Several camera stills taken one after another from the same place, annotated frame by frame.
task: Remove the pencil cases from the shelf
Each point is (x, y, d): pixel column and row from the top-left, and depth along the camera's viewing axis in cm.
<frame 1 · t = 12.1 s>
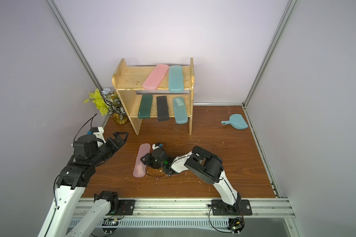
left hand: (125, 136, 69), fingers open
right hand: (140, 158, 86), fingers open
light pink pencil case: (140, 167, 86), point 3 cm above the table
dark green pencil case: (145, 106, 91), point 23 cm above the table
black pencil case: (162, 108, 92), point 22 cm above the table
teal pencil case lower shelf: (180, 109, 90), point 23 cm above the table
potted plant in glass: (108, 103, 87), point 27 cm above the table
teal dustpan: (236, 121, 110), point 2 cm above the table

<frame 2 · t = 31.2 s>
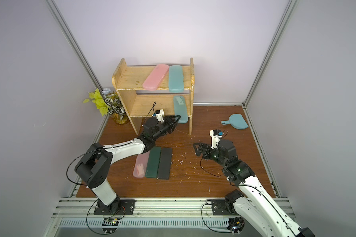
left hand: (182, 117, 78), fingers closed
right hand: (199, 142, 73), fingers open
dark green pencil case: (154, 162, 89), point 2 cm above the table
black pencil case: (164, 164, 87), point 3 cm above the table
the other named things where they were.

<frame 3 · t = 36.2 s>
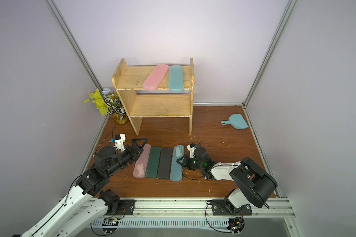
left hand: (146, 144, 68), fingers open
right hand: (176, 159, 84), fingers closed
teal pencil case lower shelf: (176, 168, 85), point 4 cm above the table
the other named things where they were.

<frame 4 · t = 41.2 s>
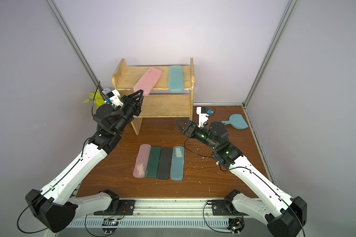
left hand: (143, 90, 60), fingers closed
right hand: (179, 120, 63), fingers open
the named things where they were.

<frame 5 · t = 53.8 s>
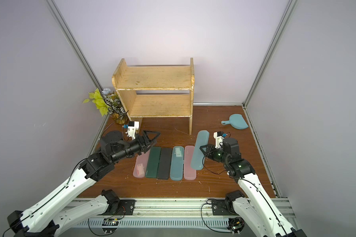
left hand: (159, 137, 62), fingers open
right hand: (201, 145, 75), fingers closed
pink pencil case: (189, 174, 84), point 2 cm above the table
the other named things where they were.

